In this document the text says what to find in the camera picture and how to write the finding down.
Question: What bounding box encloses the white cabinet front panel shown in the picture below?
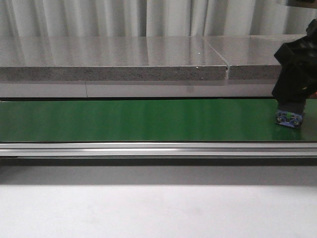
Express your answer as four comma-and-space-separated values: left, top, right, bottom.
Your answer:
0, 80, 275, 98

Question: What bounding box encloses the aluminium conveyor side rail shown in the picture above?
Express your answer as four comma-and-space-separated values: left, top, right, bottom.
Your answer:
0, 142, 317, 158

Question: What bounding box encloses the green conveyor belt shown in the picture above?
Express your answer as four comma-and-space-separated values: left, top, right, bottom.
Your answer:
0, 99, 317, 142

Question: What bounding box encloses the grey stone countertop slab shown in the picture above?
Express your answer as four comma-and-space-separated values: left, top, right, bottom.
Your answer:
0, 37, 227, 82

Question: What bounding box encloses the grey pleated curtain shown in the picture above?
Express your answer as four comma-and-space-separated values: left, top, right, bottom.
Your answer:
0, 0, 317, 37

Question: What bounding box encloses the yellow push button front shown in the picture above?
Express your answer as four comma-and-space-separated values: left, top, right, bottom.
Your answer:
275, 102, 306, 128

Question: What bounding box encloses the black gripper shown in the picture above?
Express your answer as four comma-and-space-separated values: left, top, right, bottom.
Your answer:
272, 19, 317, 104

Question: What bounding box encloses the right grey stone slab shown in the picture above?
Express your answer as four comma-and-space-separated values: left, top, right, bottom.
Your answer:
203, 34, 303, 80

